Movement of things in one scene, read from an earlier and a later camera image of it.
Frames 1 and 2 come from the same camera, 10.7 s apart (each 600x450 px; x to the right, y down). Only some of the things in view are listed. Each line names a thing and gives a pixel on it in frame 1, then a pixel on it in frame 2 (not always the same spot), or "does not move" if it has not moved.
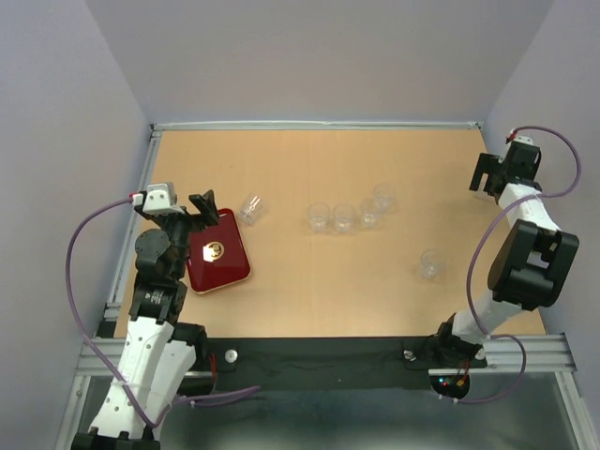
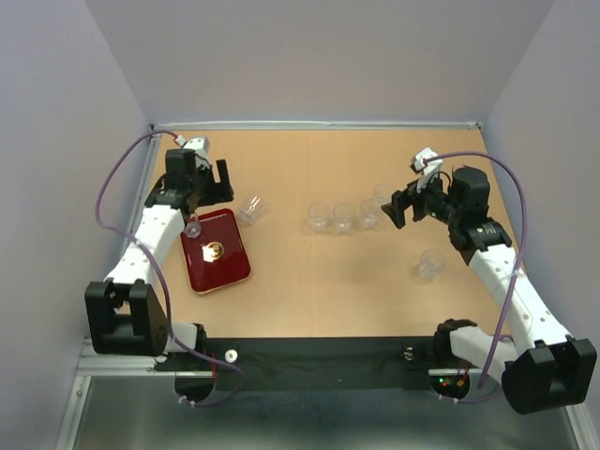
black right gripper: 487,163 -> 402,200
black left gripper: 206,205 -> 225,190
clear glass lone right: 431,264 does not move
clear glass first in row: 319,214 does not move
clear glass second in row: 344,216 does not move
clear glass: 251,209 does not move
